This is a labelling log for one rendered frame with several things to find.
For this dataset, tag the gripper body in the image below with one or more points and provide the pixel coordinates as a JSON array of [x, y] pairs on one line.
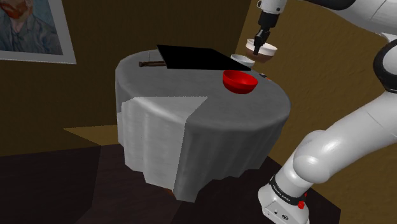
[[268, 20]]

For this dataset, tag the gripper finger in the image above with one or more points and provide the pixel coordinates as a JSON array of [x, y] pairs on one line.
[[258, 43]]

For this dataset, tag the white and brown bowl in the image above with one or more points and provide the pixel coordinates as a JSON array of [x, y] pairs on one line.
[[267, 51]]

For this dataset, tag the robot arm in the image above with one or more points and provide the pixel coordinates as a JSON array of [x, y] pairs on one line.
[[338, 145]]

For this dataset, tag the small white bowl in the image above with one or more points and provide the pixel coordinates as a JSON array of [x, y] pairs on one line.
[[242, 59]]

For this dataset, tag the small black and orange object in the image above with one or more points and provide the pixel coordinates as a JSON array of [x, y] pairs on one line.
[[264, 76]]

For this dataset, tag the red bowl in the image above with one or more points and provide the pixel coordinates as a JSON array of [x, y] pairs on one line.
[[239, 82]]

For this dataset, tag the round table with grey tablecloth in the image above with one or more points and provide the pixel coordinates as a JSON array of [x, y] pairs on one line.
[[217, 124]]

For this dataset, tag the brown stick-shaped tool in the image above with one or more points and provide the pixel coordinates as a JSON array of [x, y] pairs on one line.
[[151, 63]]

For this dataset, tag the framed portrait wall picture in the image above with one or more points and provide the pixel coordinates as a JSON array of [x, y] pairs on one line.
[[29, 29]]

